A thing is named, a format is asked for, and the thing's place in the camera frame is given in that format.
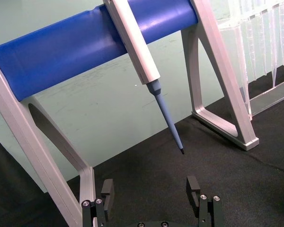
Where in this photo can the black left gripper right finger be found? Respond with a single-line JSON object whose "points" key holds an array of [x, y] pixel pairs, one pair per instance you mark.
{"points": [[192, 186]]}

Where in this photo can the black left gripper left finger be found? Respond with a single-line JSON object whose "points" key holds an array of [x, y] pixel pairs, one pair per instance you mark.
{"points": [[108, 189]]}

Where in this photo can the black table cloth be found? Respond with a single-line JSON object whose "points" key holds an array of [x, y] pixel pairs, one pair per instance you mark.
{"points": [[156, 189]]}

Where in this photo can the clear plastic tip rack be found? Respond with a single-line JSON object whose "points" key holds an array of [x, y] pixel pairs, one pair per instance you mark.
{"points": [[262, 99]]}

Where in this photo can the grey stand with blue bar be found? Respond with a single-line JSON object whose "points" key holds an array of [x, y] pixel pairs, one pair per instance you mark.
{"points": [[61, 54]]}

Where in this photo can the white pipette with blue shaft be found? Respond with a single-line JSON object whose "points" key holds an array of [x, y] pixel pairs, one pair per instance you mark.
{"points": [[135, 47]]}

